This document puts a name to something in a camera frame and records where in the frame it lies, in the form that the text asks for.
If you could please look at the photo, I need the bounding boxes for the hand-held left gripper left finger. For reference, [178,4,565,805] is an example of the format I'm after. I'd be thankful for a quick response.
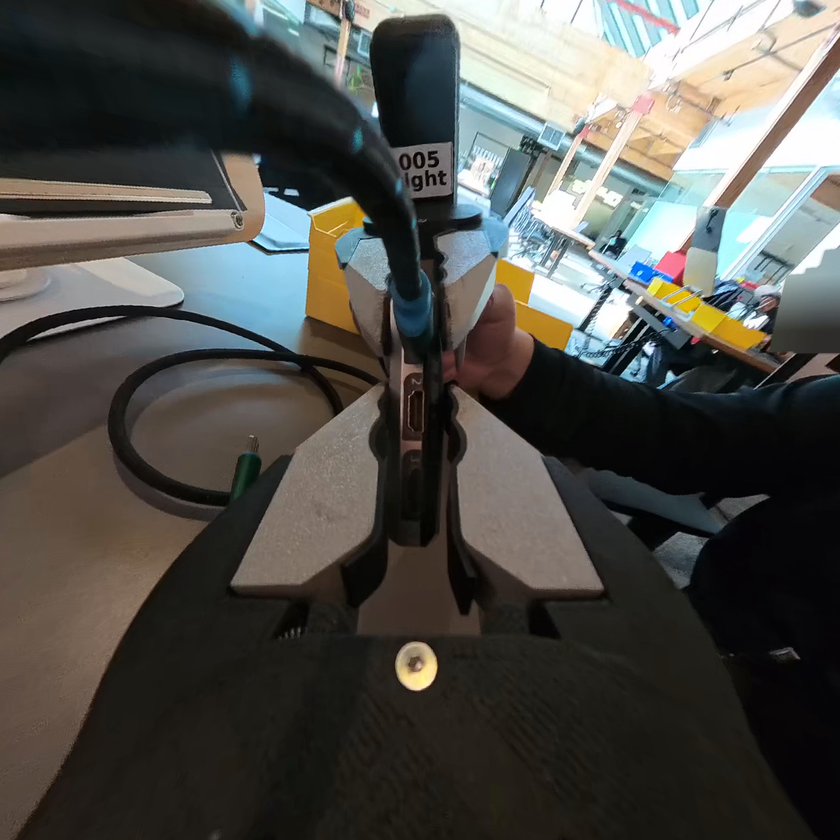
[230,382,389,608]

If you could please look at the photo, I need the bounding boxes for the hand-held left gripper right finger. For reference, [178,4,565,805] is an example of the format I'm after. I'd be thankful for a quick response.
[446,385,606,616]

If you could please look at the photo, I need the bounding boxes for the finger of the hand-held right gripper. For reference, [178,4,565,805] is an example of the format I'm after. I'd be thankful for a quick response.
[343,236,395,358]
[436,230,497,352]

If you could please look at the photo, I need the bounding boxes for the yellow plastic bin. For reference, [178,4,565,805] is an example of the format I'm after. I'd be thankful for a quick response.
[305,200,575,350]

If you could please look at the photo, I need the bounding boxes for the green plug braided hdmi cable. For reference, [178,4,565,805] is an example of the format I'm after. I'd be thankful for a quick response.
[0,0,434,506]

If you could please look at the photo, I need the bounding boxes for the black HDMI switch hub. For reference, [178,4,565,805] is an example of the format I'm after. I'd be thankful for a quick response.
[387,295,444,549]

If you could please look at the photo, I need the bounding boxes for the person's right forearm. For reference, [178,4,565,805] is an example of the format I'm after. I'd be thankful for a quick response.
[482,338,840,500]

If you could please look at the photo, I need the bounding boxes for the person's right hand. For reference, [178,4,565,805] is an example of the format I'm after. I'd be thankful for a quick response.
[443,283,536,400]

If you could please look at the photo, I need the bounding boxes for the white paper sheet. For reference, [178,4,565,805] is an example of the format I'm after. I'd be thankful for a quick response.
[249,193,311,253]

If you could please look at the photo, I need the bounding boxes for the black display panel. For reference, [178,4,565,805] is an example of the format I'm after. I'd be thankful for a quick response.
[489,147,536,217]

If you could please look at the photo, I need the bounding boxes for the grey chair seat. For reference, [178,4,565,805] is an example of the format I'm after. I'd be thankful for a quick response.
[577,469,769,532]

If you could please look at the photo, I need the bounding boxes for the yellow storage bin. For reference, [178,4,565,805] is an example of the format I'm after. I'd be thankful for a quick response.
[646,279,702,312]
[689,303,767,349]

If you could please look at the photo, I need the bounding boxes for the beige tilted board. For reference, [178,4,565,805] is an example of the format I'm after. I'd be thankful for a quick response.
[682,206,728,296]

